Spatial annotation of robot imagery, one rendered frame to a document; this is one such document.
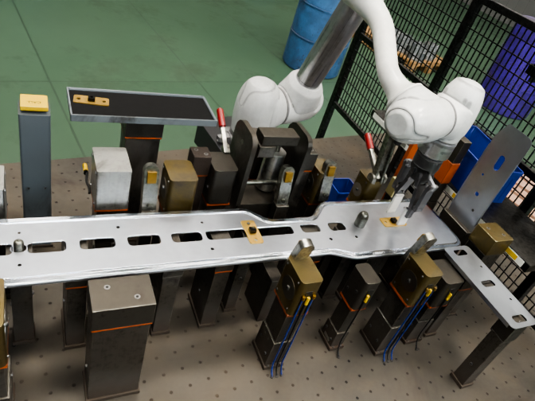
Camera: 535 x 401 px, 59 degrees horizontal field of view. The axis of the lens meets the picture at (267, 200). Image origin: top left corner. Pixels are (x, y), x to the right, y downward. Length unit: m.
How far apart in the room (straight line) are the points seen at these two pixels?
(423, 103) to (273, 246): 0.49
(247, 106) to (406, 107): 0.82
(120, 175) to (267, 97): 0.80
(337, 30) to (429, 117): 0.69
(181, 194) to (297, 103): 0.81
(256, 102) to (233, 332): 0.84
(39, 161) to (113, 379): 0.57
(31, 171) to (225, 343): 0.68
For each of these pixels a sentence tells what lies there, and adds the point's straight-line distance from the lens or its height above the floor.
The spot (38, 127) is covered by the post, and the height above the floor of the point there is 1.11.
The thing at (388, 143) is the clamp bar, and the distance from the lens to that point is 1.47.
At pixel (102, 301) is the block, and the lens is 0.97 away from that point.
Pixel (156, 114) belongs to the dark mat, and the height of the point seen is 1.16.
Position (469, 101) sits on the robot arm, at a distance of 1.25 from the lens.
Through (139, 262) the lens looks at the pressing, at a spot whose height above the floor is 1.00.
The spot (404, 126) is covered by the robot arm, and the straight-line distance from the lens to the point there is 1.11.
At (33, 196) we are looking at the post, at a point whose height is 0.89.
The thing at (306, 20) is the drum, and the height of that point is 0.51.
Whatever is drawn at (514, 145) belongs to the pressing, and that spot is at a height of 1.30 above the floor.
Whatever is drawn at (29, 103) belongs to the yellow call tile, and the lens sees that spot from 1.27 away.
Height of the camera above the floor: 1.79
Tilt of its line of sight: 36 degrees down
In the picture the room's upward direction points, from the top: 19 degrees clockwise
